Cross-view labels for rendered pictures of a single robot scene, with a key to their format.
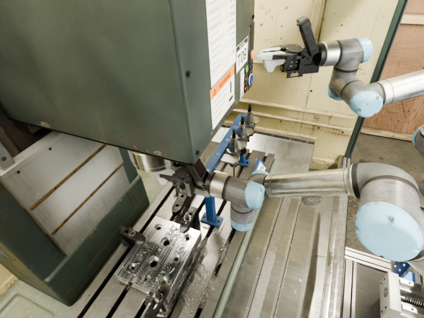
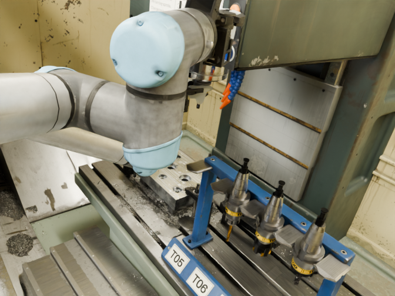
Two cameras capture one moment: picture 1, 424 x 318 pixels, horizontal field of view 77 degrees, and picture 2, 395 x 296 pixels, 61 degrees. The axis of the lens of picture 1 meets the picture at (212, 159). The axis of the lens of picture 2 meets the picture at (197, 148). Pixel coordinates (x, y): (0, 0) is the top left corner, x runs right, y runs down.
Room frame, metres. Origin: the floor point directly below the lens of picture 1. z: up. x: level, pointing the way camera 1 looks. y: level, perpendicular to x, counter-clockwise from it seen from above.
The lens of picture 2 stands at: (1.04, -0.82, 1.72)
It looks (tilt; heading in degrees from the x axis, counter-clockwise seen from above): 28 degrees down; 110
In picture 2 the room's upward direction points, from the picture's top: 9 degrees clockwise
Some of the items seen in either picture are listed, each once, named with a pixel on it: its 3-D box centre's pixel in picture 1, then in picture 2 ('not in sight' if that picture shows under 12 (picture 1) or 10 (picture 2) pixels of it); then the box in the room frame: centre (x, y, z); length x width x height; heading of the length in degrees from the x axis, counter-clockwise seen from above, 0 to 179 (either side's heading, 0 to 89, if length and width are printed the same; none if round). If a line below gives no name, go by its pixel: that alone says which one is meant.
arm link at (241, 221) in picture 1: (244, 209); not in sight; (0.54, -0.09, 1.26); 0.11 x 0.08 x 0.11; 149
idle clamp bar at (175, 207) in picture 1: (185, 195); (247, 226); (0.92, 0.15, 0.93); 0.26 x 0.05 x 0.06; 159
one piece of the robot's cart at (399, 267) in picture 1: (402, 263); not in sight; (0.54, -0.79, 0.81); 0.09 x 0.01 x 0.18; 154
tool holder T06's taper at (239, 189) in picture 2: (233, 142); (241, 182); (0.90, -0.10, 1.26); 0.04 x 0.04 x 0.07
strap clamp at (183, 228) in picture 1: (188, 222); (197, 201); (0.72, 0.12, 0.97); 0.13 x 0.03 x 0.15; 154
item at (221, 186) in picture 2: (229, 159); (223, 186); (0.85, -0.07, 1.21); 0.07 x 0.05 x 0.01; 64
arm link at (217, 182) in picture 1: (219, 184); not in sight; (0.56, -0.02, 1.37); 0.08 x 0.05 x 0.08; 154
